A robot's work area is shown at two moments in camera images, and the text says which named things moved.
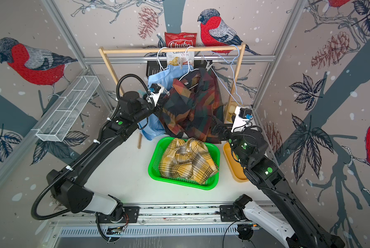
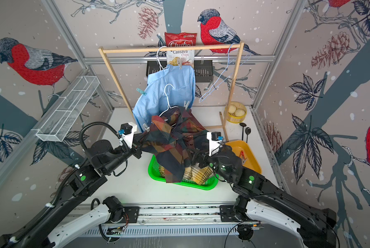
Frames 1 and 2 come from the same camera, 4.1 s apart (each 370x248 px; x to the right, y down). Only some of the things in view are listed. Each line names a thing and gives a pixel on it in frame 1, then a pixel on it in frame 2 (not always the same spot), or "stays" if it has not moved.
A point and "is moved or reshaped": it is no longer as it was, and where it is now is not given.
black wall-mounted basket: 151,65 stays
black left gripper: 159,106 to 136,145
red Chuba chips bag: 182,40 stays
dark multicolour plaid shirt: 189,105 to 173,136
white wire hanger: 158,60 stays
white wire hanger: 188,66 to 168,102
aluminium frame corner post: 74,49 stays
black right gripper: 227,131 to 199,154
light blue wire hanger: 206,52 is moved or reshaped
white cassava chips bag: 180,58 stays
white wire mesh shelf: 60,118 stays
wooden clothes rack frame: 104,49 stays
